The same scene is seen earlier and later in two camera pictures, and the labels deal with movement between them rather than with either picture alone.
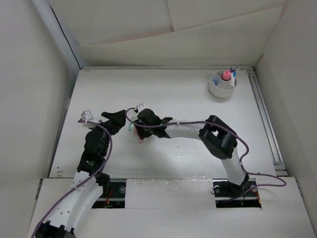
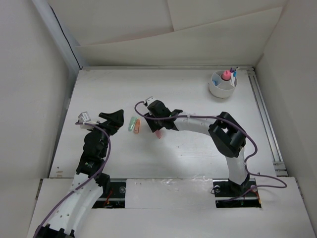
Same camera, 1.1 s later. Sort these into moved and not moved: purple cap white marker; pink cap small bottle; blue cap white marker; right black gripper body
Moved: right black gripper body
Not moved: blue cap white marker; pink cap small bottle; purple cap white marker
